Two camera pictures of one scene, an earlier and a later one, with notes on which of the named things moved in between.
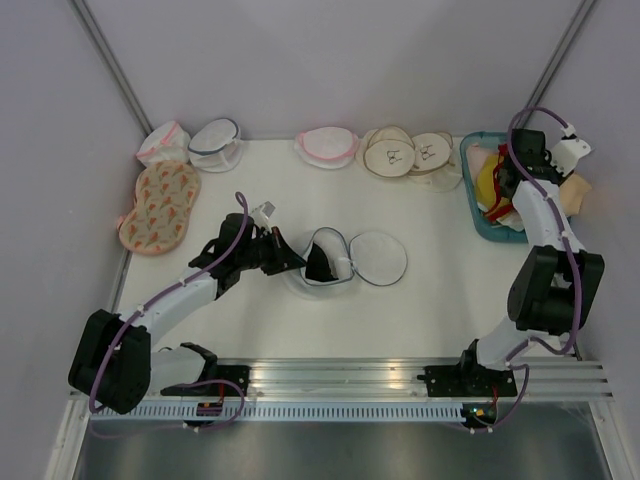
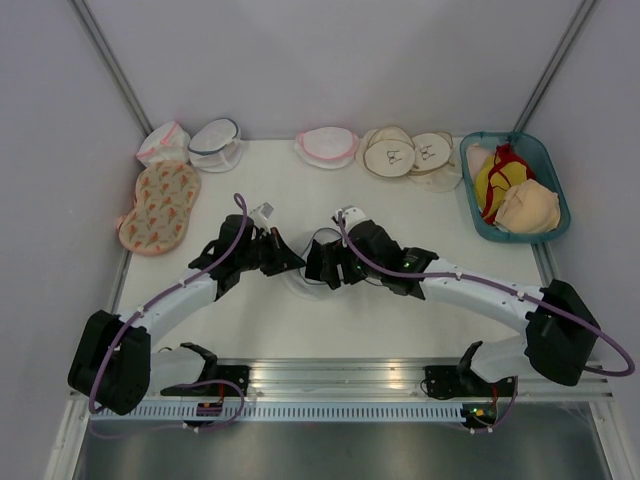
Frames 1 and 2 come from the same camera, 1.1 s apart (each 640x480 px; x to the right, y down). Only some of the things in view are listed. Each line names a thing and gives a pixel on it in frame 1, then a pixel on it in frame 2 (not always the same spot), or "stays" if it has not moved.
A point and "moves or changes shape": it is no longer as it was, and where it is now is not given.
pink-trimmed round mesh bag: (326, 147) stays
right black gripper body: (504, 165) to (335, 253)
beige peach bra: (572, 193) moves or changes shape
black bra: (317, 266) stays
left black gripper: (284, 258) stays
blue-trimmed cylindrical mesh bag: (216, 146) stays
